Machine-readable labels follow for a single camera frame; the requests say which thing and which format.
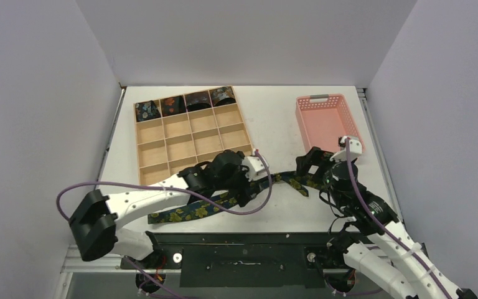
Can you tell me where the pink plastic basket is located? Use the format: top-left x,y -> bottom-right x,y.
296,93 -> 363,153

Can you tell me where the rolled blue floral tie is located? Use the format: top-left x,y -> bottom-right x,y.
134,100 -> 161,123

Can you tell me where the blue yellow floral tie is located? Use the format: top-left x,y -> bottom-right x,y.
147,171 -> 327,224

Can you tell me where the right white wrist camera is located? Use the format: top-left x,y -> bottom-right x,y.
329,135 -> 363,163

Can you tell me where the wooden compartment tray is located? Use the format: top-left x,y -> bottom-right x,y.
133,86 -> 253,185

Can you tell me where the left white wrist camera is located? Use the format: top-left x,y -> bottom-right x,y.
241,155 -> 268,181

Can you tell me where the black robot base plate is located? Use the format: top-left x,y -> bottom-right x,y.
121,232 -> 355,288

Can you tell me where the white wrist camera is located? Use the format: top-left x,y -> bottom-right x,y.
329,135 -> 363,163
241,155 -> 268,181

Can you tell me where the rolled brown patterned tie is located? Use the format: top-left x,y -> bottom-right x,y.
209,86 -> 236,107

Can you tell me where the rolled orange floral tie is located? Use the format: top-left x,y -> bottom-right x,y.
160,95 -> 186,117

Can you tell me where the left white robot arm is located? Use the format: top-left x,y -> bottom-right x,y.
68,150 -> 268,268

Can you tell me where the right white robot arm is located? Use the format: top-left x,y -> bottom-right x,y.
295,147 -> 476,298

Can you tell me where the rolled dark patterned tie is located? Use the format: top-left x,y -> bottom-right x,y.
184,91 -> 212,112

